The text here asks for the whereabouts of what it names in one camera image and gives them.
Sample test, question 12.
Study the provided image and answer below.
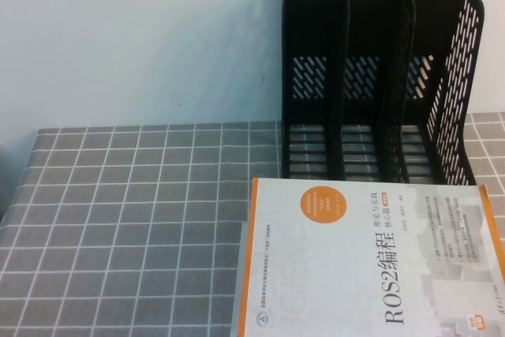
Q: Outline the white orange ROS2 book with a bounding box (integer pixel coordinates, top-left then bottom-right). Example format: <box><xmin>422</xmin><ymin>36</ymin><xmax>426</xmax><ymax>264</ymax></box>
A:
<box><xmin>235</xmin><ymin>177</ymin><xmax>505</xmax><ymax>337</ymax></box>

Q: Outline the white grey book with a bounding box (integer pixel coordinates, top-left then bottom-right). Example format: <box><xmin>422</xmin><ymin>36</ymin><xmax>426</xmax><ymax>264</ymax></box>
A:
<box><xmin>231</xmin><ymin>221</ymin><xmax>253</xmax><ymax>337</ymax></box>

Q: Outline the black plastic book stand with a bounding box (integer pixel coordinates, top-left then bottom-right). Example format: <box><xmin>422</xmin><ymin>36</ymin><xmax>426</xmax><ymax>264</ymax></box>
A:
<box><xmin>281</xmin><ymin>0</ymin><xmax>485</xmax><ymax>188</ymax></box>

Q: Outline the grey checked tablecloth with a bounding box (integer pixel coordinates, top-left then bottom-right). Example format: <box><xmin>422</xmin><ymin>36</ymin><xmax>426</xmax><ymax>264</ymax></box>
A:
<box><xmin>0</xmin><ymin>111</ymin><xmax>505</xmax><ymax>337</ymax></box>

